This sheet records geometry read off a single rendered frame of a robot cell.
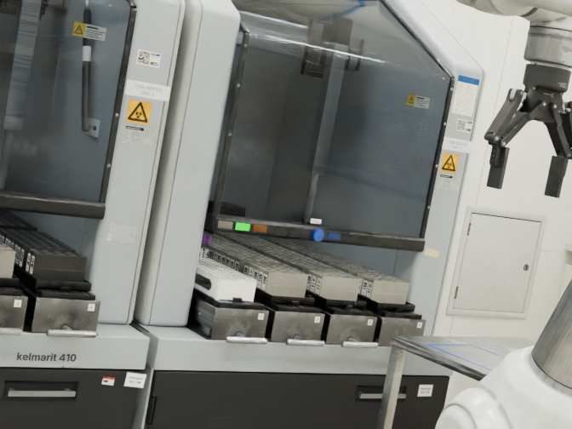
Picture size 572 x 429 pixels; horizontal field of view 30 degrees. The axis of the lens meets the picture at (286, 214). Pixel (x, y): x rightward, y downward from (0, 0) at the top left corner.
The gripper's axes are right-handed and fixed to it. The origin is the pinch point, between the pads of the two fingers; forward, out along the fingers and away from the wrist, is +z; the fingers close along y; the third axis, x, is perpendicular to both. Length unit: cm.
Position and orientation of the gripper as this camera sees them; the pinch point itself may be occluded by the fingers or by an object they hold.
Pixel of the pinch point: (524, 185)
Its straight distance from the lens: 184.7
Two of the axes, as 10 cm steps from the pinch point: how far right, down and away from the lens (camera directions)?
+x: -5.2, -1.8, 8.4
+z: -1.8, 9.8, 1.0
